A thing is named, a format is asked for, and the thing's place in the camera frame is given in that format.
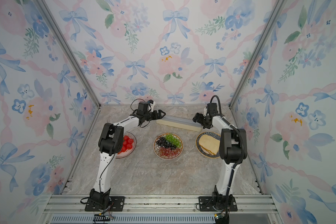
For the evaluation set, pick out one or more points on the blue yellow-rimmed plate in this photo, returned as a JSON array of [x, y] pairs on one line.
[[204, 149]]

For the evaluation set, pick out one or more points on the right aluminium corner post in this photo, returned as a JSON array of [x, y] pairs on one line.
[[258, 49]]

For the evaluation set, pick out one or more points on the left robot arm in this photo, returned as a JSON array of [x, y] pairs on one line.
[[110, 144]]

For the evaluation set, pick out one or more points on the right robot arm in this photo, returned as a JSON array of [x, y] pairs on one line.
[[232, 151]]

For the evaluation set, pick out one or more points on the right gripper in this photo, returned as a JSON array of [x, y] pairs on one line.
[[199, 120]]

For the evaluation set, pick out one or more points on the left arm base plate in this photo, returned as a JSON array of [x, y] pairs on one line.
[[116, 204]]

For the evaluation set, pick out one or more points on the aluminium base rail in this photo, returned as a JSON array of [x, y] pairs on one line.
[[160, 209]]

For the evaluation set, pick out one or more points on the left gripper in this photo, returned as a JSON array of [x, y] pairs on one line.
[[156, 115]]

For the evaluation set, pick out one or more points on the red strawberries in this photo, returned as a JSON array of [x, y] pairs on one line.
[[127, 144]]

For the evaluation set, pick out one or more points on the bread slices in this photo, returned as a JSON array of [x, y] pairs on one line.
[[209, 144]]

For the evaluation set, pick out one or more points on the green grapes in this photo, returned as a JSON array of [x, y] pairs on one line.
[[173, 141]]

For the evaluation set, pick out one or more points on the aluminium corner post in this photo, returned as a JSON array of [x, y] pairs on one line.
[[52, 24], [258, 49]]

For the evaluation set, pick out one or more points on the red grapes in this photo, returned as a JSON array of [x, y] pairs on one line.
[[169, 153]]

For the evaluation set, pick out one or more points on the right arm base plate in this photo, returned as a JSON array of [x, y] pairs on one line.
[[206, 204]]

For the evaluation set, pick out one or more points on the left aluminium corner post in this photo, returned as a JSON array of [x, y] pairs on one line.
[[52, 24]]

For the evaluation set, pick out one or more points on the patterned fruit plate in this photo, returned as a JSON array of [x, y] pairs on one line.
[[156, 147]]

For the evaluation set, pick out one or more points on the plastic wrap dispenser box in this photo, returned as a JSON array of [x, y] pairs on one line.
[[179, 123]]

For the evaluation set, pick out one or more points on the glass plate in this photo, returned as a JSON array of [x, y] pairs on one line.
[[123, 155]]

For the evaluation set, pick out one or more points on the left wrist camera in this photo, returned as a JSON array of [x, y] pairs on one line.
[[151, 105]]

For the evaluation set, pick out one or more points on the black grapes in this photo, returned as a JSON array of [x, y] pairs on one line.
[[163, 143]]

